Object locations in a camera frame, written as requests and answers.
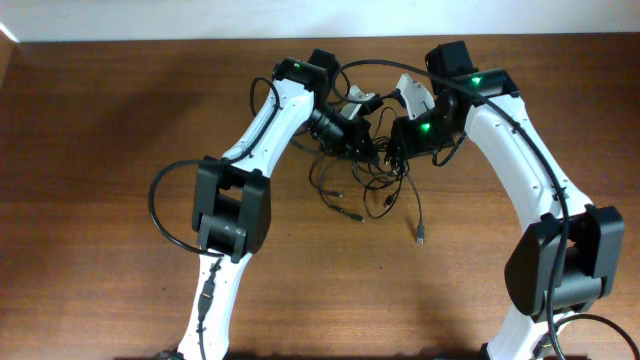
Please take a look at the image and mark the black usb cables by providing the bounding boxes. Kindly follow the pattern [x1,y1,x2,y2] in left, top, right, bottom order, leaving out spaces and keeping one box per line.
[307,105,427,245]

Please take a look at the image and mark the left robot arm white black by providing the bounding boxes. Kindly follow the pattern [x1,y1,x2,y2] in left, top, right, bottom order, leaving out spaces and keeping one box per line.
[173,49,379,359]

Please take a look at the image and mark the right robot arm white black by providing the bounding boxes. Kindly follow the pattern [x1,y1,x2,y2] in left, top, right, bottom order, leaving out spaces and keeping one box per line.
[387,41,625,359]

